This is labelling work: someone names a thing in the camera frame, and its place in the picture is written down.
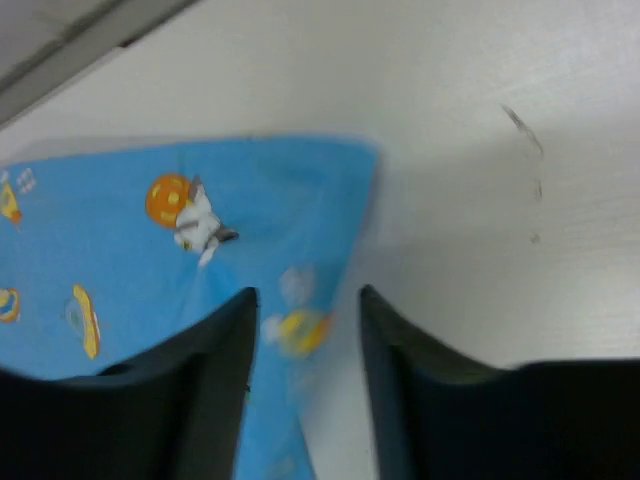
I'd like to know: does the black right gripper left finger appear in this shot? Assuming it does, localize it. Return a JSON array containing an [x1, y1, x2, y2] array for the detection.
[[1, 288, 258, 479]]

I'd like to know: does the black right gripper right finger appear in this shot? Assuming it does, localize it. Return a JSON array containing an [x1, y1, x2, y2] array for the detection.
[[359, 286, 639, 479]]

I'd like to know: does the blue space-print placemat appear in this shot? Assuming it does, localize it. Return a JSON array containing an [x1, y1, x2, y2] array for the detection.
[[1, 136, 378, 479]]

